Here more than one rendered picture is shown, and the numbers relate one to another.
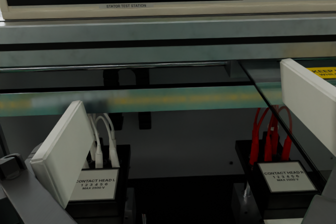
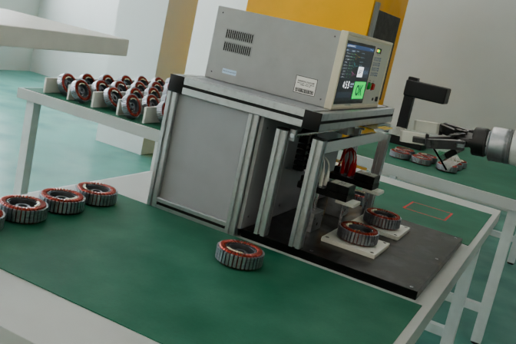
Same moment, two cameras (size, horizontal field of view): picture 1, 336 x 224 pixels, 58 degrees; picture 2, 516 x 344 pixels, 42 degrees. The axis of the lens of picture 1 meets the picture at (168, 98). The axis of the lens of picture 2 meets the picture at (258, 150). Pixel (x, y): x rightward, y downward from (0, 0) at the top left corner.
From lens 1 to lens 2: 1.83 m
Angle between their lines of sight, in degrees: 62
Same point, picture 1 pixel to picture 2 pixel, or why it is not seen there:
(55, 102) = (341, 143)
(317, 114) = (431, 127)
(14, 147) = (251, 196)
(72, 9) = (340, 106)
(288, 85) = (418, 124)
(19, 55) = (340, 124)
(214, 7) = (358, 105)
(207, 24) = (365, 112)
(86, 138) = (406, 138)
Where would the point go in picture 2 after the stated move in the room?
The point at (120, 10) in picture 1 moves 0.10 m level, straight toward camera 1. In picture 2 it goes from (347, 106) to (382, 115)
